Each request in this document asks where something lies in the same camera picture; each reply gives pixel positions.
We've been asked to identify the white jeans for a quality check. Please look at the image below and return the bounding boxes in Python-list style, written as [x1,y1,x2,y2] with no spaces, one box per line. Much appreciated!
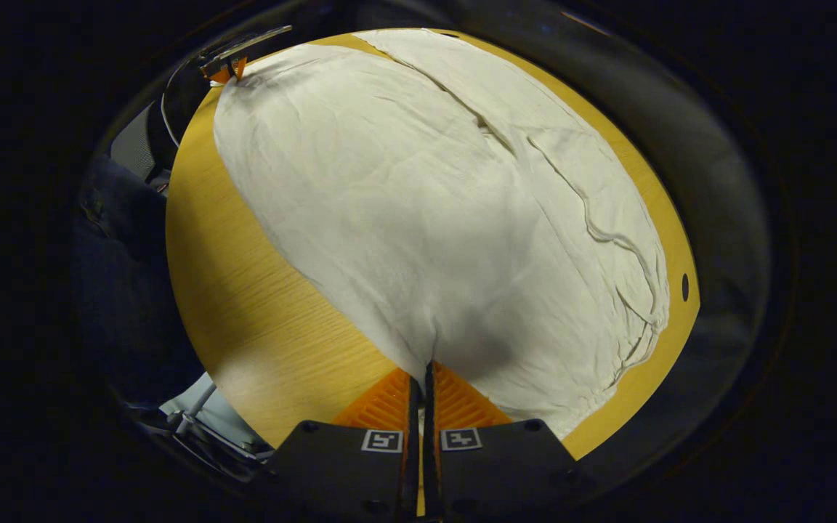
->
[212,28,671,441]

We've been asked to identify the person's dark trousers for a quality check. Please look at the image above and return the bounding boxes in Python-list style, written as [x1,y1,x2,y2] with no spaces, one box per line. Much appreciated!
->
[73,156,205,408]

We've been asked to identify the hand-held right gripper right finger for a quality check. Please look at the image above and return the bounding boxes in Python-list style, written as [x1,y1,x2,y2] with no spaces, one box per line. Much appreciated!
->
[423,360,594,520]

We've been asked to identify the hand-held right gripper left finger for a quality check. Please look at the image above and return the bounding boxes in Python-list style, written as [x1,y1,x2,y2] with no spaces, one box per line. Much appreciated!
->
[266,367,421,520]

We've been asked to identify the white chair base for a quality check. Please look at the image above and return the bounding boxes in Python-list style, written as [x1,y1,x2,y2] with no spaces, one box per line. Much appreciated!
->
[159,373,275,482]

